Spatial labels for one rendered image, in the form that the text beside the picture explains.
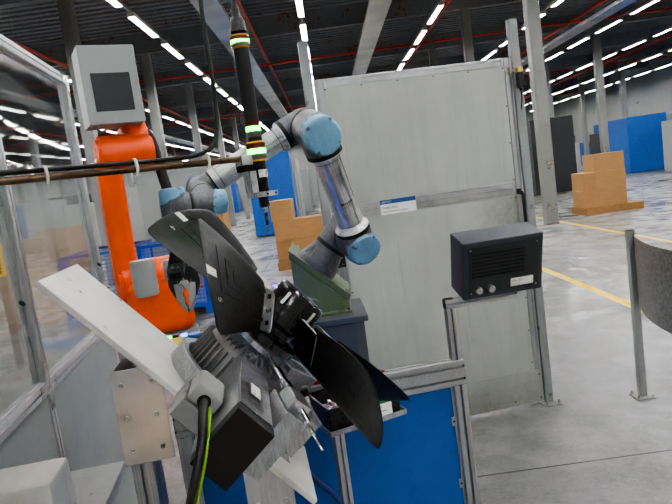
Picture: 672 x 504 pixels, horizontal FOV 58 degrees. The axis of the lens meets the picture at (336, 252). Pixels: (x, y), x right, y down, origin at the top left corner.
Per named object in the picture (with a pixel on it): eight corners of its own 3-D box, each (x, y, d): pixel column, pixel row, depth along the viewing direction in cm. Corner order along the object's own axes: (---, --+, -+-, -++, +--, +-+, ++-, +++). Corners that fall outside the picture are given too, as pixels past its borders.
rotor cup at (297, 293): (249, 335, 124) (291, 288, 124) (234, 308, 137) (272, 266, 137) (297, 370, 131) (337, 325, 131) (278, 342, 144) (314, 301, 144)
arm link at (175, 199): (188, 185, 172) (158, 189, 169) (194, 223, 173) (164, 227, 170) (184, 186, 179) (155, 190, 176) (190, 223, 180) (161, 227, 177)
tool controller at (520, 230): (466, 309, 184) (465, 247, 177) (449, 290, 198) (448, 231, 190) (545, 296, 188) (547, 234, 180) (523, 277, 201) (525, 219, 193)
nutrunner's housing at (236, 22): (263, 207, 138) (231, 1, 132) (253, 208, 141) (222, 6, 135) (276, 205, 140) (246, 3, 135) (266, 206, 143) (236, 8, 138)
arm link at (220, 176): (302, 95, 196) (175, 177, 190) (314, 100, 187) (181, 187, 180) (318, 125, 202) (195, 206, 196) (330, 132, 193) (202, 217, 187)
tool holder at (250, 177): (253, 198, 134) (246, 154, 133) (235, 200, 139) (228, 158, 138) (284, 193, 140) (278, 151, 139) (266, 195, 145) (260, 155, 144)
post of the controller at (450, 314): (452, 361, 188) (445, 300, 186) (449, 358, 191) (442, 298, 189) (461, 359, 188) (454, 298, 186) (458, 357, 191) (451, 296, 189)
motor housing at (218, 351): (259, 443, 124) (301, 395, 125) (172, 374, 120) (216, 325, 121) (257, 404, 147) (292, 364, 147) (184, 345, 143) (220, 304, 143)
